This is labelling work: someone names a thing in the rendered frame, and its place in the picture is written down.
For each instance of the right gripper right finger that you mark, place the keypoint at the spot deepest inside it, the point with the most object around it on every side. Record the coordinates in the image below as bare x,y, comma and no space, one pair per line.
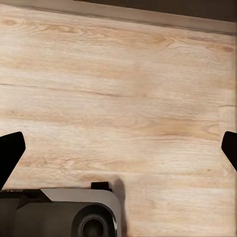
229,147

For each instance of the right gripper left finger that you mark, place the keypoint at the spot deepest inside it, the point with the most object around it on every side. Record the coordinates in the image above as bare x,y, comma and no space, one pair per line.
12,147

